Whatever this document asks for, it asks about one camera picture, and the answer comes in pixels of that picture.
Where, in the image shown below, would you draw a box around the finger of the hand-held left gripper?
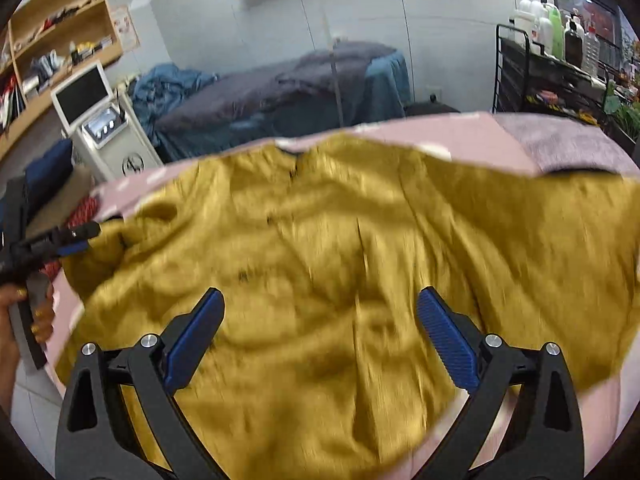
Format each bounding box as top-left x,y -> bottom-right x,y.
22,221 -> 102,257
30,241 -> 92,267

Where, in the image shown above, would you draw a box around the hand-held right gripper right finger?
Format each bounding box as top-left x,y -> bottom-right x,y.
415,286 -> 587,480

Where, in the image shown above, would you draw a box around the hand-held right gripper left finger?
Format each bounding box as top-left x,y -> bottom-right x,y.
55,287 -> 236,480

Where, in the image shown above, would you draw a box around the mustard yellow garment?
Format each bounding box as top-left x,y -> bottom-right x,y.
54,132 -> 640,480

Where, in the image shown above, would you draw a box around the person's left forearm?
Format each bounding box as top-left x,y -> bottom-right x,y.
0,332 -> 23,421

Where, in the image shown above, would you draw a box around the person's left hand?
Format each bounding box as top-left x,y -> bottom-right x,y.
0,282 -> 56,357

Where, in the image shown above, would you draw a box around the red patterned item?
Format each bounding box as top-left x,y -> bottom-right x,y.
66,195 -> 99,229

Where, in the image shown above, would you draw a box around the folded dark blue cloth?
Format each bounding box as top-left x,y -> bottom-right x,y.
24,139 -> 74,197

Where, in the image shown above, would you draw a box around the white beauty machine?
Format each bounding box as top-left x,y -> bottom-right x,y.
51,60 -> 164,184

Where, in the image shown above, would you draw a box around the crumpled blue duvet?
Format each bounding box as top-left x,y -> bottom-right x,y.
129,63 -> 219,147

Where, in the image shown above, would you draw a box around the pink polka dot bedsheet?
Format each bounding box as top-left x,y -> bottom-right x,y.
45,112 -> 640,480

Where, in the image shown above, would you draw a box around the wooden bookshelf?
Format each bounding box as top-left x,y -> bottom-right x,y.
0,0 -> 125,161

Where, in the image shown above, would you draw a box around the grey-purple towel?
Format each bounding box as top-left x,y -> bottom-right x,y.
495,112 -> 640,177

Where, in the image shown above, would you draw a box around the dark grey blanket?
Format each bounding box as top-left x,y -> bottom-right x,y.
155,41 -> 401,136

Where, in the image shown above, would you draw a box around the blue covered massage bed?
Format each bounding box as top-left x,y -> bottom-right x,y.
155,51 -> 414,162

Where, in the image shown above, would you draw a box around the black metal cart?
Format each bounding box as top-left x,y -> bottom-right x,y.
492,22 -> 640,142

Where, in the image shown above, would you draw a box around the green plants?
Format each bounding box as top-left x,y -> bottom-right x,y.
604,67 -> 640,137

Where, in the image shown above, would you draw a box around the clear plastic bottle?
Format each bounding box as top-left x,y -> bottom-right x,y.
582,27 -> 601,74

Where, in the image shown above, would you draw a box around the black pump bottle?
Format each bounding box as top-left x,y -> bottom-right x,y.
565,15 -> 585,64

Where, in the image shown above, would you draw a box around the white gooseneck floor lamp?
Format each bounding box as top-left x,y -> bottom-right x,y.
316,0 -> 409,133

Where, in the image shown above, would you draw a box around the green pump bottle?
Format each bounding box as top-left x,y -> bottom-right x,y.
545,0 -> 566,59

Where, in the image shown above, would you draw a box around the large white pump bottle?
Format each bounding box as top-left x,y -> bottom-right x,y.
514,0 -> 545,47

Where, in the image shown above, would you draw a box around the wall poster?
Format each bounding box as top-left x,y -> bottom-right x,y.
111,5 -> 139,52

